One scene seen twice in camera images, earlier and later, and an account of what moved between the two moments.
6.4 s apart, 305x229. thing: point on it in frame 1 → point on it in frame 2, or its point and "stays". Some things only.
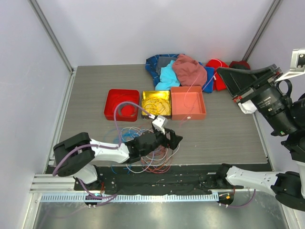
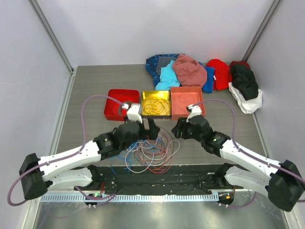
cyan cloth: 168,78 stays
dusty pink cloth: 189,72 stays
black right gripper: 236,79 → 181,125
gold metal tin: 157,103 stays
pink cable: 192,110 → 183,99
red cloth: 218,84 stays
